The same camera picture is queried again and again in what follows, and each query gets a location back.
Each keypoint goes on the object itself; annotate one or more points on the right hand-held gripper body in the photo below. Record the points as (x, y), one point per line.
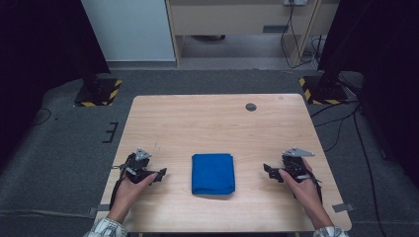
(294, 166)

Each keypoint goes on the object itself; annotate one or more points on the light wooden desk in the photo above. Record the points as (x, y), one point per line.
(230, 19)

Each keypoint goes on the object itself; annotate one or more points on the grey tape piece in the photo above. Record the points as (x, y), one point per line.
(102, 208)
(343, 207)

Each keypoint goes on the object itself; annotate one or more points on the white power strip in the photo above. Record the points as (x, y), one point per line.
(295, 2)

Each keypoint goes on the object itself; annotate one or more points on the white panel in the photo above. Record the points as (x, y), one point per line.
(131, 29)

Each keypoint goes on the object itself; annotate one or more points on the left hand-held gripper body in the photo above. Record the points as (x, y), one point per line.
(138, 169)

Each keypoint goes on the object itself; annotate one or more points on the grey round table grommet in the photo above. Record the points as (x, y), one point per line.
(251, 107)

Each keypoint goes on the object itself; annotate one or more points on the blue cloth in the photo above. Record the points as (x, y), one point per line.
(213, 173)

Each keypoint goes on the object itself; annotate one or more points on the person's right hand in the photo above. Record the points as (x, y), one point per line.
(309, 197)

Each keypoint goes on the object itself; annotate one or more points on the black stand base striped tape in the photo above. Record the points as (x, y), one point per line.
(324, 92)
(99, 94)

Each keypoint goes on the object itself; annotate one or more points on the grey desk vent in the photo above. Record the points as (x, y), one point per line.
(275, 29)

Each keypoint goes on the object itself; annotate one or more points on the person's left hand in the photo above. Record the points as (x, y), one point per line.
(126, 197)

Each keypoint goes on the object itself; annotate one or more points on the black curtain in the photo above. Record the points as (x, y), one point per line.
(42, 49)
(382, 65)

